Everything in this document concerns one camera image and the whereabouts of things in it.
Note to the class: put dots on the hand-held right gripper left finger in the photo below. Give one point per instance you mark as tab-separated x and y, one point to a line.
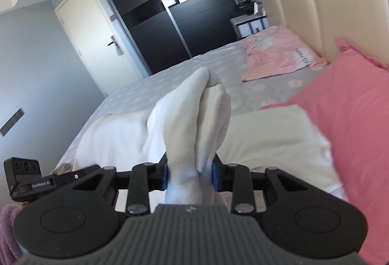
164	175

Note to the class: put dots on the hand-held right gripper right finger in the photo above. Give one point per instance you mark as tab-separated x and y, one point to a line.
214	177

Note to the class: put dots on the white fleece garment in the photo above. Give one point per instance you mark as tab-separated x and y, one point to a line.
188	119

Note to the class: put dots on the grey pink-dotted duvet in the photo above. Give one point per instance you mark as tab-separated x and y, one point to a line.
146	86

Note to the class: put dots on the pink printed pillow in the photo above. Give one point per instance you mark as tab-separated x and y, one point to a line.
273	52

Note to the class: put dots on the salmon pink garment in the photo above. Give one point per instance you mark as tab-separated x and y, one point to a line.
349	116

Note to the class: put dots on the black sliding wardrobe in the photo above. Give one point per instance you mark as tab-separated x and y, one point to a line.
158	25

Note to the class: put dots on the white nightstand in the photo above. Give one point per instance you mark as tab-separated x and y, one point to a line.
243	28

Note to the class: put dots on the white door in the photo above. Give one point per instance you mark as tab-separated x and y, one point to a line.
94	34

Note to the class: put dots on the dark wall switch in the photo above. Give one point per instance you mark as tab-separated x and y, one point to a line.
12	121

